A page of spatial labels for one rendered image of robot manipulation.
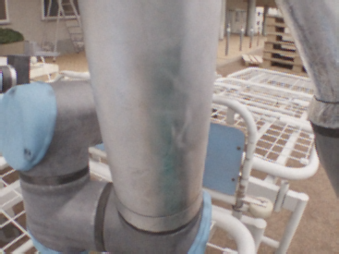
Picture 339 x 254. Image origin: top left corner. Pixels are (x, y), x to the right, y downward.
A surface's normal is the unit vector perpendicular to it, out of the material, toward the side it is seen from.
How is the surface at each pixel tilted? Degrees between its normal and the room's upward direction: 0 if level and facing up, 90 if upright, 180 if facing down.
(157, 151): 104
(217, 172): 90
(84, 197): 19
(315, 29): 111
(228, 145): 90
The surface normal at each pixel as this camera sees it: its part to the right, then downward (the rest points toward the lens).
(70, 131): 0.87, 0.18
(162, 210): 0.12, 0.61
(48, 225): -0.09, 0.21
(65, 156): 0.71, 0.19
